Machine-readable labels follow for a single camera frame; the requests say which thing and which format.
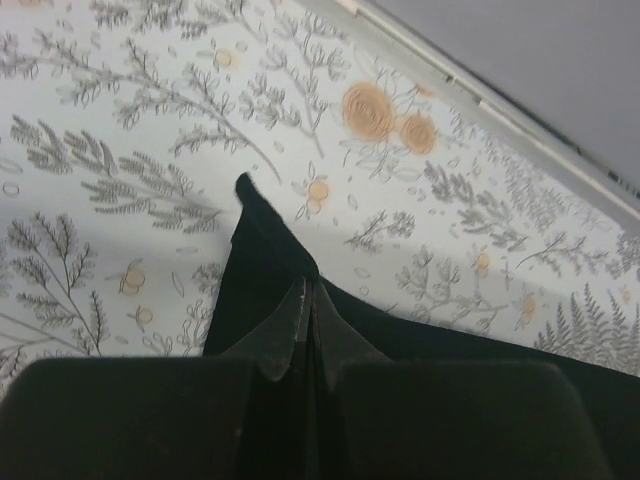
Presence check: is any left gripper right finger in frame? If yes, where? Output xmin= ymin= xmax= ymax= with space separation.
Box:
xmin=312 ymin=286 xmax=614 ymax=479

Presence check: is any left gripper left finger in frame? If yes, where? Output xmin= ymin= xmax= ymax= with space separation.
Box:
xmin=1 ymin=282 xmax=308 ymax=479

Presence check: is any black t-shirt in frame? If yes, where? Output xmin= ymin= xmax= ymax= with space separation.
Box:
xmin=203 ymin=174 xmax=639 ymax=479

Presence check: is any floral table mat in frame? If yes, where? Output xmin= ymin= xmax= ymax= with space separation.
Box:
xmin=1 ymin=1 xmax=639 ymax=385

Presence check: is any aluminium frame rail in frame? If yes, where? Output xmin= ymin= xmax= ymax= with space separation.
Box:
xmin=299 ymin=0 xmax=640 ymax=231

